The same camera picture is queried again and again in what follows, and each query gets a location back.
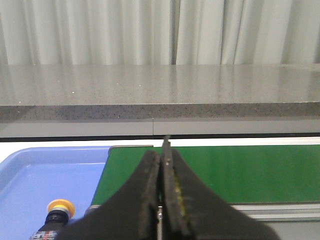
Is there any grey stone counter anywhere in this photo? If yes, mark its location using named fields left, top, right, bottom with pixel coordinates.
left=0, top=63, right=320, bottom=138

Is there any aluminium conveyor frame rail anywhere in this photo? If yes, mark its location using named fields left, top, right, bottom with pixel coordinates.
left=84, top=144, right=320, bottom=222

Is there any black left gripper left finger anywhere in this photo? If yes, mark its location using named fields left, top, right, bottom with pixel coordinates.
left=57, top=150, right=160, bottom=240

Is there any green conveyor belt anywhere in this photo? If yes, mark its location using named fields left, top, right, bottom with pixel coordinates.
left=90, top=145, right=320, bottom=206

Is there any white pleated curtain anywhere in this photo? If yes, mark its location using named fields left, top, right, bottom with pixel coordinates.
left=0, top=0, right=320, bottom=65

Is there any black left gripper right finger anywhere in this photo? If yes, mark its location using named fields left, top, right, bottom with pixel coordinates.
left=160, top=136, right=280, bottom=240

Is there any yellow push button switch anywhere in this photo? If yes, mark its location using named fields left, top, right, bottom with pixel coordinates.
left=29, top=199, right=75, bottom=240

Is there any blue plastic tray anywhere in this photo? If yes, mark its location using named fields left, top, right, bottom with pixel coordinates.
left=0, top=146, right=109, bottom=240

